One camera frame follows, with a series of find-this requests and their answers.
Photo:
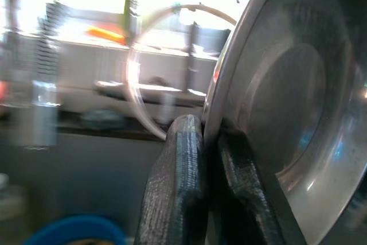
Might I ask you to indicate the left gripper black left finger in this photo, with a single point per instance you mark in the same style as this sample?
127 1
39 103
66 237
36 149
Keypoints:
169 184

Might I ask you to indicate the orange plastic utensil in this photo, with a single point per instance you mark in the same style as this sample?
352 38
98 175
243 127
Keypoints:
106 34

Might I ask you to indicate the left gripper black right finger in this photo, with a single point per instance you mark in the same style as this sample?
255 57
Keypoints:
243 176

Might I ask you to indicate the blue plastic bowl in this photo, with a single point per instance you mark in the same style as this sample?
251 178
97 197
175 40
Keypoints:
74 230

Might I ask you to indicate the stainless steel sink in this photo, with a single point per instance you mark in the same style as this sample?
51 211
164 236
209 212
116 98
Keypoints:
100 176

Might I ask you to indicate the grey blue scouring pad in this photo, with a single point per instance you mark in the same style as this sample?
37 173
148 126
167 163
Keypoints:
101 118

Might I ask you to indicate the chrome spring neck faucet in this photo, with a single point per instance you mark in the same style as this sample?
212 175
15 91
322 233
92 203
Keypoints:
192 58

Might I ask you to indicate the shiny steel bowl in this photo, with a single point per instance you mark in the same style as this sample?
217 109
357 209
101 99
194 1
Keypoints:
286 84

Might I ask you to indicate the chrome flexible gooseneck faucet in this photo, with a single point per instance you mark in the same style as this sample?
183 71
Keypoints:
44 113

